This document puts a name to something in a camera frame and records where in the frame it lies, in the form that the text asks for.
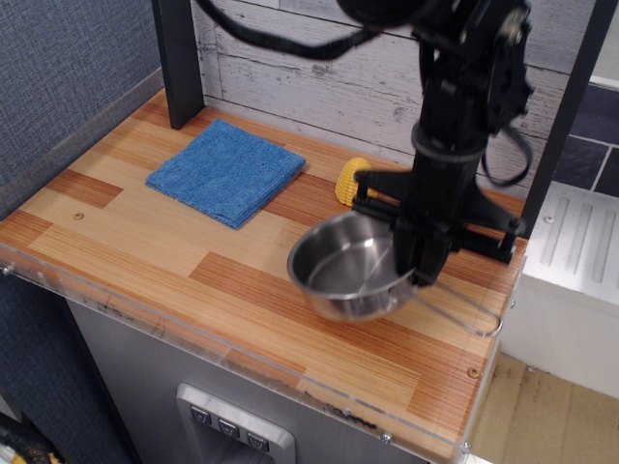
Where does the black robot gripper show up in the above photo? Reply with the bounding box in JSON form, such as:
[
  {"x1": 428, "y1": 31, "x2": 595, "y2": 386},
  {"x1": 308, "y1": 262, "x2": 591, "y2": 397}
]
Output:
[{"x1": 353, "y1": 151, "x2": 526, "y2": 286}]

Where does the stainless steel pot with handle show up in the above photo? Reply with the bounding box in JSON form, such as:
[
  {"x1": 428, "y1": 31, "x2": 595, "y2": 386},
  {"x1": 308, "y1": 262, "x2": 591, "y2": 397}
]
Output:
[{"x1": 287, "y1": 212, "x2": 503, "y2": 338}]

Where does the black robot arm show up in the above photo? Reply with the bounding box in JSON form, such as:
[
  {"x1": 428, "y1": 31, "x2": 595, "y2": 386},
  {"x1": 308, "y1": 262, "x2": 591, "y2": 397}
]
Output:
[{"x1": 340, "y1": 1, "x2": 533, "y2": 286}]

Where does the yellow toy corn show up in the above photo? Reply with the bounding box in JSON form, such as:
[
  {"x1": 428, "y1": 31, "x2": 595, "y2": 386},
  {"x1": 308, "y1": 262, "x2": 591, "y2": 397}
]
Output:
[{"x1": 335, "y1": 157, "x2": 371, "y2": 207}]

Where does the white ribbed cabinet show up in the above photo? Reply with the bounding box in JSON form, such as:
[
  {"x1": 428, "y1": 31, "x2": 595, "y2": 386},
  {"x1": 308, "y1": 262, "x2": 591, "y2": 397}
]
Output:
[{"x1": 500, "y1": 183, "x2": 618, "y2": 397}]

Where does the blue folded cloth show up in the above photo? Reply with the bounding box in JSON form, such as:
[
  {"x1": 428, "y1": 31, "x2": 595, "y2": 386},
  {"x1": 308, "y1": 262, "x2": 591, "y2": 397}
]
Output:
[{"x1": 145, "y1": 119, "x2": 306, "y2": 230}]

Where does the clear acrylic table edge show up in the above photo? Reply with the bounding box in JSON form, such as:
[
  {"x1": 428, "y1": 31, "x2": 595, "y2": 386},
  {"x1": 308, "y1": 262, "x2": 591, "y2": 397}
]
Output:
[{"x1": 1, "y1": 237, "x2": 481, "y2": 463}]

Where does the silver button panel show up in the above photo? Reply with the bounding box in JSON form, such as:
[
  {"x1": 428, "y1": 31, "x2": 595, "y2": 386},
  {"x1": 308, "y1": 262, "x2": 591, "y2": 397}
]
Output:
[{"x1": 176, "y1": 383, "x2": 297, "y2": 463}]

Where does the yellow object bottom left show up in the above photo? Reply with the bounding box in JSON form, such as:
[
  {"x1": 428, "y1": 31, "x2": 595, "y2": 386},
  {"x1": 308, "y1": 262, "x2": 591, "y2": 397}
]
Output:
[{"x1": 1, "y1": 425, "x2": 62, "y2": 464}]

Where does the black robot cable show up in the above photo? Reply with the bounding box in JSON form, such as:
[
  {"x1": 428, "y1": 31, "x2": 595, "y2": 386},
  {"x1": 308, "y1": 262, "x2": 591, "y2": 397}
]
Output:
[{"x1": 192, "y1": 0, "x2": 383, "y2": 62}]

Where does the dark right frame post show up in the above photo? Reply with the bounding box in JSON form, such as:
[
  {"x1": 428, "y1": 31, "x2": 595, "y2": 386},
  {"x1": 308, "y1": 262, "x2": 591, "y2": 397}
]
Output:
[{"x1": 521, "y1": 0, "x2": 618, "y2": 240}]

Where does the dark frame post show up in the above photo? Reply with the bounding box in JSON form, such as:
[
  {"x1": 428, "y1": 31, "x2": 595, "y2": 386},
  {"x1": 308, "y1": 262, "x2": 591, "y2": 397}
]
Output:
[
  {"x1": 151, "y1": 0, "x2": 204, "y2": 130},
  {"x1": 521, "y1": 0, "x2": 618, "y2": 240}
]

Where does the dark left frame post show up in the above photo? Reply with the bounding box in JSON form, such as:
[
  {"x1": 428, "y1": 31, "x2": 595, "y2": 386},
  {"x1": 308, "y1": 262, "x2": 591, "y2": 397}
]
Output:
[{"x1": 151, "y1": 0, "x2": 204, "y2": 130}]

